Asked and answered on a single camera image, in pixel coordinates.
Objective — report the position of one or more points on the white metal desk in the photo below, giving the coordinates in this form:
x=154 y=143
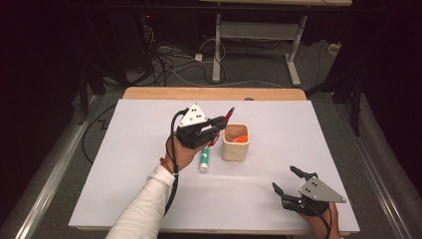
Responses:
x=255 y=30

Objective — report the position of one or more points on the person's right hand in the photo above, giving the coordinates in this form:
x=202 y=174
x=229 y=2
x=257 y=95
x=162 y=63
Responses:
x=318 y=225

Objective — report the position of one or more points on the beige square cup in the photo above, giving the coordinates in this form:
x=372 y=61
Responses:
x=235 y=151

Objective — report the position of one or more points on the wooden table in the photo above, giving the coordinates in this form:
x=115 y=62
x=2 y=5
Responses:
x=199 y=93

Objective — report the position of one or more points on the black metal stand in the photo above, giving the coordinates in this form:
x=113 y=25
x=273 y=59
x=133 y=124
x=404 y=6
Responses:
x=83 y=96
x=355 y=106

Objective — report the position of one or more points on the orange highlighter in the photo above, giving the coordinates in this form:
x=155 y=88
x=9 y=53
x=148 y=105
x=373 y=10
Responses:
x=240 y=139

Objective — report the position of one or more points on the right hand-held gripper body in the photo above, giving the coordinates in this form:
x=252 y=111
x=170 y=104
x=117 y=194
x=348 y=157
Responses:
x=316 y=192

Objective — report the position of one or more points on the white power strip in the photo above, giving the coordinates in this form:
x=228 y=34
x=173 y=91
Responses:
x=333 y=49

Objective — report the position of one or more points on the white green glue stick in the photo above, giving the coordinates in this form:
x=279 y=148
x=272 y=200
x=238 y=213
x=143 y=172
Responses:
x=204 y=161

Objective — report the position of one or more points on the white board mat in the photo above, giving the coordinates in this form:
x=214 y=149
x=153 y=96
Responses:
x=132 y=132

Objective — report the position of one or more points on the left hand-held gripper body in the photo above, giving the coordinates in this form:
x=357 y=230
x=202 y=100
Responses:
x=194 y=131

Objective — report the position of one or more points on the person's left hand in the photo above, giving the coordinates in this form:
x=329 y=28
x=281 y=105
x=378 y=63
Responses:
x=184 y=156

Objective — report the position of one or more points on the dark table grommet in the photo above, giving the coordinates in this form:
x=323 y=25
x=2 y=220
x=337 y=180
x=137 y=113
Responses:
x=249 y=98

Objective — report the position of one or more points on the red pen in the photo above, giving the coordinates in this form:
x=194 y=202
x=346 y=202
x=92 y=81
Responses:
x=229 y=114

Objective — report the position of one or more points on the white power adapter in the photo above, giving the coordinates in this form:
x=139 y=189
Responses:
x=198 y=57

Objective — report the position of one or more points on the silver metal rail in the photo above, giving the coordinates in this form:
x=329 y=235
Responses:
x=375 y=179
x=49 y=186

